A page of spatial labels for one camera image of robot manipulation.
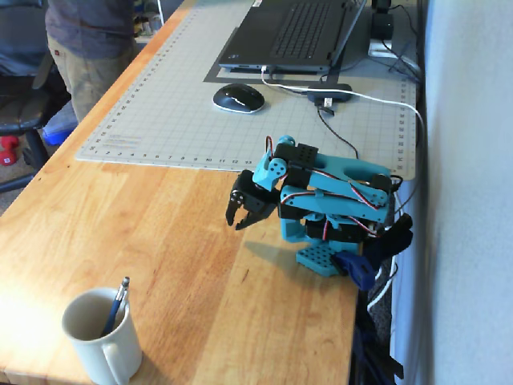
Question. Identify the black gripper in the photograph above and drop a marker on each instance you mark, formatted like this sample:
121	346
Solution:
252	200

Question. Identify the blue pen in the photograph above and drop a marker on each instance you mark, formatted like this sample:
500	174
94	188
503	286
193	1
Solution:
116	309

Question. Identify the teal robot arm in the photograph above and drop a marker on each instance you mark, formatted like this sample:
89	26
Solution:
332	188

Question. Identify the white ceramic mug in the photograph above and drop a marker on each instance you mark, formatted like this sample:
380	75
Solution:
116	349

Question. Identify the black computer mouse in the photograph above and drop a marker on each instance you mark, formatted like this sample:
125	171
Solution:
239	98

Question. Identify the blue clamp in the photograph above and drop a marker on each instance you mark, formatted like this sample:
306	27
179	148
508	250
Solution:
358	270

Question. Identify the grey cutting mat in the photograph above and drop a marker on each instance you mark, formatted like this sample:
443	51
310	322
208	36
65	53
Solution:
172	88

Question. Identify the black usb hub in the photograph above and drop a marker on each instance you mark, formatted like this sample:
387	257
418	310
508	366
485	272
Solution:
336	91

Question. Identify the black clamp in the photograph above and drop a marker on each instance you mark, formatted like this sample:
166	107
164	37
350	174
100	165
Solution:
398	236

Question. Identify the dark grey laptop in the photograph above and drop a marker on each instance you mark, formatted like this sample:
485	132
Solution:
296	36

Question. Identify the person in khaki trousers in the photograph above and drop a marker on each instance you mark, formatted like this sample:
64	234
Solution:
92	48

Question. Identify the black stand with silver base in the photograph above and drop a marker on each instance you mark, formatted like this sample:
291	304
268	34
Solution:
382	24

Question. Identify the red dumbbell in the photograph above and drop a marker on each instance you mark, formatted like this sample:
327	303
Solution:
8	150

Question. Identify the black office chair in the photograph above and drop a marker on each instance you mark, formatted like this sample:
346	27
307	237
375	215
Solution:
24	104

